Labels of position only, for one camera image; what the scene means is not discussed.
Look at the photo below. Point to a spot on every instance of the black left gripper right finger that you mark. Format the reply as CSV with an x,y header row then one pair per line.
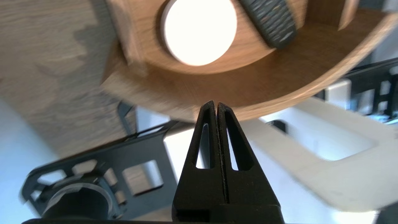
x,y
248,189

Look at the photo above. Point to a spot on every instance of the black TV remote control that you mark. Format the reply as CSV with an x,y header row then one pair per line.
x,y
270,21

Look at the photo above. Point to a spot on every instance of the curved wooden table drawer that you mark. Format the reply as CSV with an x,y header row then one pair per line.
x,y
279,77

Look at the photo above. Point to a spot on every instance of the white round smart speaker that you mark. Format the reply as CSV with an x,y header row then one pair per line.
x,y
199,31

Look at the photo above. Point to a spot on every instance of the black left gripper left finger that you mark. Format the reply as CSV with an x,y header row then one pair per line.
x,y
199,186

